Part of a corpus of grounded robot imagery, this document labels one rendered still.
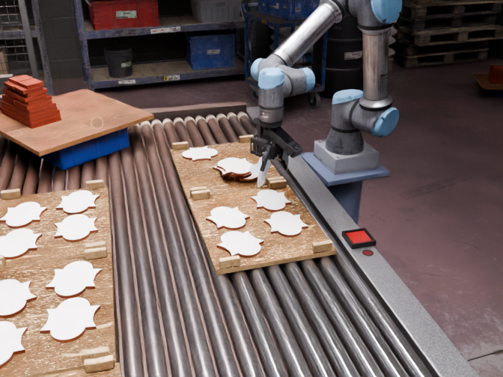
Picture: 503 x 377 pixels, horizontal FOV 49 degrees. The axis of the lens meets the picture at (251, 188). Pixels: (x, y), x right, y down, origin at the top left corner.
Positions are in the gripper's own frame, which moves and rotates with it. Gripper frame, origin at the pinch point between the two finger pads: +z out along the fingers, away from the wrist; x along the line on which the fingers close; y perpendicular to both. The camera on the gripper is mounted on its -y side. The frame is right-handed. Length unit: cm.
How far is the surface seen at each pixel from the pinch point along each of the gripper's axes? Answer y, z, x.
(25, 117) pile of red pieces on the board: 98, -5, 25
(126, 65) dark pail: 357, 79, -242
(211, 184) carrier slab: 24.3, 8.2, 3.1
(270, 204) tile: -1.1, 7.1, 3.5
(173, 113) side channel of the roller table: 84, 9, -39
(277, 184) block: 4.3, 6.3, -7.8
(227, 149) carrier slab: 38.4, 8.4, -22.9
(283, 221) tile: -10.0, 7.0, 9.4
